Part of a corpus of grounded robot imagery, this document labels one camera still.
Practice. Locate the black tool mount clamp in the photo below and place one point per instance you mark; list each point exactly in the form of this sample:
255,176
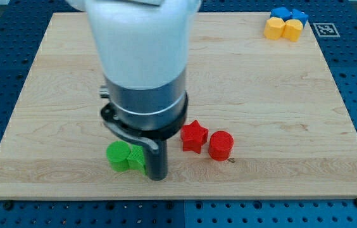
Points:
144,138

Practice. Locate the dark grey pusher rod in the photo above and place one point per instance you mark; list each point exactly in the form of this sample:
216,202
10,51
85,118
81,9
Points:
156,160

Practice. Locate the green star block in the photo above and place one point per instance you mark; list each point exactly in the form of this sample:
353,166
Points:
136,159

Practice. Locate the green cylinder block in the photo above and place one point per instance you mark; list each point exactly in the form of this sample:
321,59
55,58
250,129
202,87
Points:
117,154

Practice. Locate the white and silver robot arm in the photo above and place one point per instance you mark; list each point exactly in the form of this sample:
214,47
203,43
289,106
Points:
143,49

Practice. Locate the red star block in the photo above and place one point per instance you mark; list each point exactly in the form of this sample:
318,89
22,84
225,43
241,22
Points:
193,137

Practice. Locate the red cylinder block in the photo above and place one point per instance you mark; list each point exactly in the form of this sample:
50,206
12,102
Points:
221,144

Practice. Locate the wooden board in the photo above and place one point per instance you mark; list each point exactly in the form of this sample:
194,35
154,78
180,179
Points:
293,137

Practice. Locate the yellow hexagon block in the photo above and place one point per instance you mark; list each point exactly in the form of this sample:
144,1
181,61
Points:
274,28

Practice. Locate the yellow heart block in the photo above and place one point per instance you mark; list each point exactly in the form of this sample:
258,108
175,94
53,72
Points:
292,30

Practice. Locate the blue cube block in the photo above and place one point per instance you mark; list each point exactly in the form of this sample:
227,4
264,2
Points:
281,12

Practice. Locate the blue pentagon block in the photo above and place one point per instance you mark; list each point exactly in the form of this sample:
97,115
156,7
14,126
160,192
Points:
299,15

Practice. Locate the fiducial marker tag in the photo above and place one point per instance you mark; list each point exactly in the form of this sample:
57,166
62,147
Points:
324,29

